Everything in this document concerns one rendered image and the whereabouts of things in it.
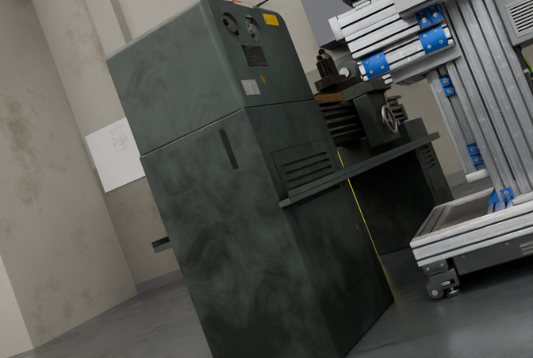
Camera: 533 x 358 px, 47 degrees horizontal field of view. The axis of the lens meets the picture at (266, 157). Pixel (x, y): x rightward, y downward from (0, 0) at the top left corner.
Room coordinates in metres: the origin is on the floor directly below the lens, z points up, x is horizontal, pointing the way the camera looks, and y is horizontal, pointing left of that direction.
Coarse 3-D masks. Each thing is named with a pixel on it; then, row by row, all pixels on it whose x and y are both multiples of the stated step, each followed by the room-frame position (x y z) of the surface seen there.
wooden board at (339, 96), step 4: (316, 96) 2.75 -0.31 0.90; (320, 96) 2.76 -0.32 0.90; (324, 96) 2.79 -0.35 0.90; (328, 96) 2.83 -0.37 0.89; (332, 96) 2.88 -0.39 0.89; (336, 96) 2.92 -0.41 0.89; (340, 96) 2.96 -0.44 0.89; (320, 100) 2.74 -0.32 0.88; (324, 100) 2.78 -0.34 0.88; (328, 100) 2.82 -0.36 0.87; (332, 100) 2.86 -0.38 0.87; (336, 100) 2.90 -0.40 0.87; (340, 100) 2.94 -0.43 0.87; (344, 100) 2.99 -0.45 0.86; (320, 104) 2.77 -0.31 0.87; (324, 104) 2.83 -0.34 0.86; (328, 104) 2.90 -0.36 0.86
